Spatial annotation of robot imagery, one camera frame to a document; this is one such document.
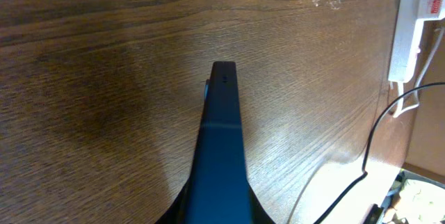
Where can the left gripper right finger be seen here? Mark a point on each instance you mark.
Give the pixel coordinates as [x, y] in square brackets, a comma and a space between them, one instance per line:
[257, 213]

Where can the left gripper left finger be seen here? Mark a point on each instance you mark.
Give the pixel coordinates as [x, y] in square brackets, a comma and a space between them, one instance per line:
[175, 213]

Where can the blue Galaxy smartphone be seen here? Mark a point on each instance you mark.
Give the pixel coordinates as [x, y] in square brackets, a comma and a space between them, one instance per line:
[218, 190]

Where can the white charger plug adapter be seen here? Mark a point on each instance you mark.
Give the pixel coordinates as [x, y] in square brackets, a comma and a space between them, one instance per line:
[431, 10]

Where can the white power strip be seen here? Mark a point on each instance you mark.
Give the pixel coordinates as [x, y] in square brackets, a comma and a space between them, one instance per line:
[406, 42]

